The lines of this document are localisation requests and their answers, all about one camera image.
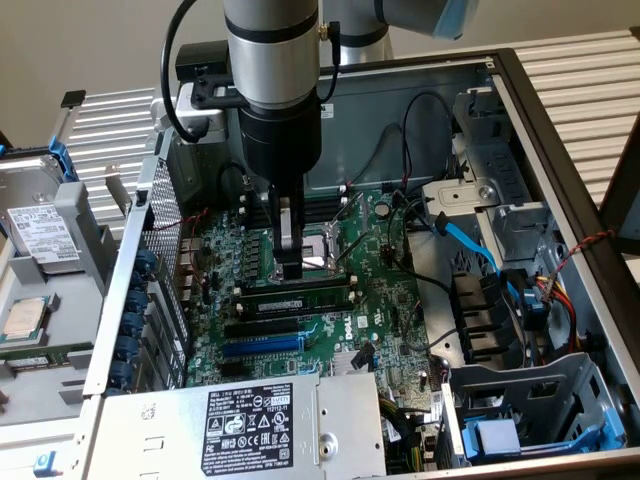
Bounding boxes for silver chipset heat sink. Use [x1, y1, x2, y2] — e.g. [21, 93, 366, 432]
[331, 352, 374, 377]

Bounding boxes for blue case latch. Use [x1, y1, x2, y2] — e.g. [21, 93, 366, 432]
[32, 448, 58, 477]

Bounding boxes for green motherboard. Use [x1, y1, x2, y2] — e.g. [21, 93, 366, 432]
[173, 185, 451, 469]

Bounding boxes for thick black wire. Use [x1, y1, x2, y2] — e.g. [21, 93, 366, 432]
[386, 189, 455, 302]

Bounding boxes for cable with gold connector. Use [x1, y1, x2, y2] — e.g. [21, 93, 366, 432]
[318, 20, 344, 77]

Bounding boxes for CPU socket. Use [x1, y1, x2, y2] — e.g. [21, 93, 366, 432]
[268, 222, 352, 287]

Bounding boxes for grey wire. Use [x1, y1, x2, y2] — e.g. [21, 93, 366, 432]
[398, 298, 462, 352]

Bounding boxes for grey parts rack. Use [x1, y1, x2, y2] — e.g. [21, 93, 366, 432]
[0, 181, 120, 427]

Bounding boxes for thin black wire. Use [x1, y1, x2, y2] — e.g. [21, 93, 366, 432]
[348, 123, 407, 190]

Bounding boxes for black plastic shroud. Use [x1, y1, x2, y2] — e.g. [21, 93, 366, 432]
[448, 269, 520, 367]

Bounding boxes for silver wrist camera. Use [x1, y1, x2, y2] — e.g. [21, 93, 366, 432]
[174, 79, 247, 146]

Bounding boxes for metal socket cover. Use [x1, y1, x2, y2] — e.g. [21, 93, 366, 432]
[327, 190, 375, 239]

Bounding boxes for hard disk in blue carrier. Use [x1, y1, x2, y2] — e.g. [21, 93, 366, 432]
[0, 137, 85, 275]

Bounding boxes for open PC case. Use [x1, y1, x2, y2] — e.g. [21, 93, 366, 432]
[81, 47, 640, 480]

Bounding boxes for power supply wire bundle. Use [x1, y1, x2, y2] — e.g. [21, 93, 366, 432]
[378, 393, 437, 475]

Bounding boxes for metal drive cage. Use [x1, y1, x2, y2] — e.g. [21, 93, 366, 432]
[438, 351, 630, 470]
[421, 86, 567, 272]

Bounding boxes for blue disk carrier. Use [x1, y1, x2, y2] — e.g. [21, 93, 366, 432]
[458, 416, 627, 465]

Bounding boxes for silver power supply unit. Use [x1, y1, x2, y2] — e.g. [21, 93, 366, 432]
[96, 372, 389, 480]

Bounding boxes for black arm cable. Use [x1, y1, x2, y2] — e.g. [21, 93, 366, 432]
[159, 0, 207, 145]

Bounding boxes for black box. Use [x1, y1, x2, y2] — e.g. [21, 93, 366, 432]
[175, 42, 230, 84]

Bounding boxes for blue card retention clip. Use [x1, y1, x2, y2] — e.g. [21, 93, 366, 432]
[106, 359, 135, 392]
[123, 286, 150, 315]
[133, 247, 160, 282]
[116, 334, 142, 365]
[121, 311, 145, 337]

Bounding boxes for blue expansion slot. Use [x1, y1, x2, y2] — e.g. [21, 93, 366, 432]
[221, 335, 305, 359]

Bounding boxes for long black expansion slot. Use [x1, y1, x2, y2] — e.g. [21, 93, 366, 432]
[223, 318, 301, 341]

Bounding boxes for red black twisted wire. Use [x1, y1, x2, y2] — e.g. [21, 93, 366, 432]
[541, 228, 620, 302]
[148, 206, 210, 235]

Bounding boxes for silver CPU chip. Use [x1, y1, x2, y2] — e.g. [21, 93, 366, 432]
[0, 294, 52, 347]

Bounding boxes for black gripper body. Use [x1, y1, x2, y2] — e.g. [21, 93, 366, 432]
[237, 94, 323, 187]

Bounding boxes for black looped wire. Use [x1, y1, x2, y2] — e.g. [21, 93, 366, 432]
[401, 91, 455, 192]

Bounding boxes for blue SATA wire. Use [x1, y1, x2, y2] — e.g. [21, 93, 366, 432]
[433, 211, 545, 317]

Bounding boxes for yellow red power wires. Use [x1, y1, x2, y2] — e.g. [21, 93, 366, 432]
[533, 276, 585, 352]

